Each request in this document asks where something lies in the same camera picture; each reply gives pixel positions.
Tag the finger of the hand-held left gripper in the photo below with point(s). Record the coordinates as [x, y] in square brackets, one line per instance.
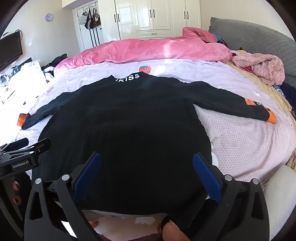
[22, 141]
[42, 144]

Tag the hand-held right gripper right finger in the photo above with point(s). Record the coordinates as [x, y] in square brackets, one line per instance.
[208, 178]

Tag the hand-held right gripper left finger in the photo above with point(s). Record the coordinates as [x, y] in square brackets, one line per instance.
[89, 173]

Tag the black sweater with orange cuffs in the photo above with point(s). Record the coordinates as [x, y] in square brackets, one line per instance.
[138, 129]

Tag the dark clothes pile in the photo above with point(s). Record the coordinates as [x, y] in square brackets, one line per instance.
[54, 63]

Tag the person's left hand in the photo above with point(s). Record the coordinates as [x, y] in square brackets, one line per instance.
[16, 185]

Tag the person's right hand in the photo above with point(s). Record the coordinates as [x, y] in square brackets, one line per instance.
[173, 233]

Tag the lilac printed bedsheet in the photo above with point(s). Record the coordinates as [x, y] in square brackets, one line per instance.
[235, 139]

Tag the white drawer cabinet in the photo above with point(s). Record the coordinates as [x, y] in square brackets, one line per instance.
[30, 74]

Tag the white rounded object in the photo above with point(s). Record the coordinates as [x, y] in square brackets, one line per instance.
[282, 197]

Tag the black television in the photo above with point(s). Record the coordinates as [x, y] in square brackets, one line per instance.
[10, 49]

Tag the white door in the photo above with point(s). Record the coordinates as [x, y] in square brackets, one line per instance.
[79, 37]

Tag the red patterned cloth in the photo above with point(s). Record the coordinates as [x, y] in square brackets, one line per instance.
[247, 69]

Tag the navy garment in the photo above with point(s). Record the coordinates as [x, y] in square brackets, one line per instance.
[289, 92]

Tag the pink fluffy garment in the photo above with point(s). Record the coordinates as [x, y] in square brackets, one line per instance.
[266, 67]

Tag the black striped hanging bag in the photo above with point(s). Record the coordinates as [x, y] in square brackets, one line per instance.
[89, 22]

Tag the white hanging bag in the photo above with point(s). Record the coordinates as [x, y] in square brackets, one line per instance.
[82, 18]

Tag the dark hanging bag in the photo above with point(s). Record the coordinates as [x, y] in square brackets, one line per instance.
[97, 19]

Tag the pink duvet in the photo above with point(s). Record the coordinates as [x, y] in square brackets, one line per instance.
[150, 49]

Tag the blue patterned cloth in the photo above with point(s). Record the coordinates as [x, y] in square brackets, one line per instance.
[219, 39]

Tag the grey quilted headboard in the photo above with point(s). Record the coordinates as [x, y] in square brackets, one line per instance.
[254, 37]

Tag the white wardrobe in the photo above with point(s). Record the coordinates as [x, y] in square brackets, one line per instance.
[159, 16]

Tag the purple wall clock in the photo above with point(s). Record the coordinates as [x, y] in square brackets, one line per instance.
[49, 17]

